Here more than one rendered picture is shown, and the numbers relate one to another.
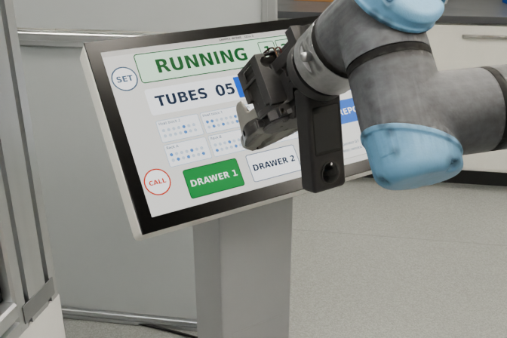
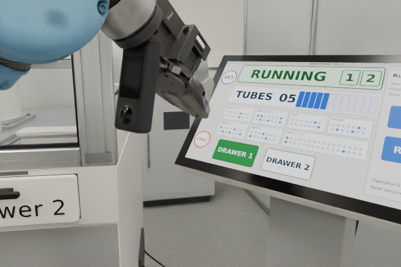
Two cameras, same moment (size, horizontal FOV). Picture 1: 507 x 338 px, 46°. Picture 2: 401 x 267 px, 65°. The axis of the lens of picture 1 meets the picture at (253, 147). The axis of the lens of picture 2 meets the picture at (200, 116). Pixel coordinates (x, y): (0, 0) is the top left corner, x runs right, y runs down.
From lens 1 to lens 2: 0.74 m
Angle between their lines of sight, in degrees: 65
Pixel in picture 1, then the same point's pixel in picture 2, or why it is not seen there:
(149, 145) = (213, 117)
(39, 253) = (103, 134)
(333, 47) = not seen: outside the picture
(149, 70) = (245, 75)
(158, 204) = (193, 151)
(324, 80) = not seen: hidden behind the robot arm
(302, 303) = not seen: outside the picture
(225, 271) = (270, 248)
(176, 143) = (228, 121)
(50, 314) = (106, 171)
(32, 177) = (105, 93)
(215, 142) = (253, 130)
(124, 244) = (364, 248)
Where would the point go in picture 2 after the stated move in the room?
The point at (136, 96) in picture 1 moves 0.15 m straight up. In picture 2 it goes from (227, 88) to (228, 22)
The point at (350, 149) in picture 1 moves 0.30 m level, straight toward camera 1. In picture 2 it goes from (383, 189) to (190, 209)
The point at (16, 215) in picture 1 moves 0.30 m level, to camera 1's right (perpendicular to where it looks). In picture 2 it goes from (89, 106) to (102, 139)
